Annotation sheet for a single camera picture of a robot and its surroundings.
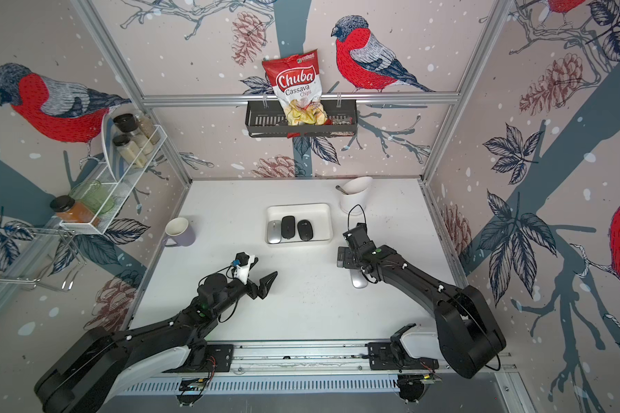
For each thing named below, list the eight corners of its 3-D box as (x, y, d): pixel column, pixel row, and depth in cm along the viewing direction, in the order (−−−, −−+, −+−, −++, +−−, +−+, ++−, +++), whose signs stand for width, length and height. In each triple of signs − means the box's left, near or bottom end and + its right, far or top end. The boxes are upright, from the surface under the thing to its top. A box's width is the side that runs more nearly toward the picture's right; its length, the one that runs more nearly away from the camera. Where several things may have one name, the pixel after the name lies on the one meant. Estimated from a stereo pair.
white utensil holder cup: (339, 213, 110) (341, 189, 98) (346, 193, 118) (349, 169, 106) (361, 219, 108) (367, 195, 96) (367, 199, 116) (373, 174, 104)
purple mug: (169, 247, 99) (158, 235, 92) (177, 230, 105) (166, 217, 97) (193, 247, 99) (183, 235, 92) (199, 230, 105) (191, 217, 97)
